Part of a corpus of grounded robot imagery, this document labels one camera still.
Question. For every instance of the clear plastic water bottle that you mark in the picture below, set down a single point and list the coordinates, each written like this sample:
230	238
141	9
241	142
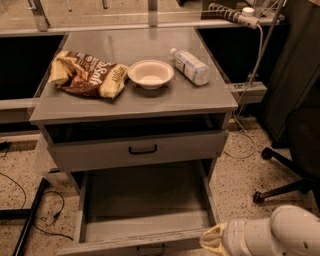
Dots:
195	70

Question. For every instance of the white paper bowl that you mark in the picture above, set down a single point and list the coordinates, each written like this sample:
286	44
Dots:
151	74

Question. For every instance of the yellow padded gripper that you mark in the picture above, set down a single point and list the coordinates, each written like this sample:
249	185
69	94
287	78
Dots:
234	236

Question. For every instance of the white power strip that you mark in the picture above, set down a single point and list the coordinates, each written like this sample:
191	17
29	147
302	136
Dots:
244	17

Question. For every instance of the grey top drawer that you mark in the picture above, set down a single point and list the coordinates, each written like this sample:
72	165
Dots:
134	151

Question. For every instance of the black office chair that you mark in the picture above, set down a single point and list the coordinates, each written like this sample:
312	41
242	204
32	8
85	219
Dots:
303	135

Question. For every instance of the grey drawer cabinet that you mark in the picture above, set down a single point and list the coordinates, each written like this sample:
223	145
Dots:
179	106

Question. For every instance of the metal bracket box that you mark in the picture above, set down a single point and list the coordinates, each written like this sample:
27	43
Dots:
248	93

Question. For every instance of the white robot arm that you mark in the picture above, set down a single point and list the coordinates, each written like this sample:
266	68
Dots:
288	231

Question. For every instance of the black floor stand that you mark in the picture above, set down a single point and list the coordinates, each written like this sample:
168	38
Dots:
28	215

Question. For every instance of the grey drawer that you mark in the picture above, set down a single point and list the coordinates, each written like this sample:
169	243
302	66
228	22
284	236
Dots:
134	151
147	210

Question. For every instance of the brown yellow snack bag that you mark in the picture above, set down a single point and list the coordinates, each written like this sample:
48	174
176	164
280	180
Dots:
83	74

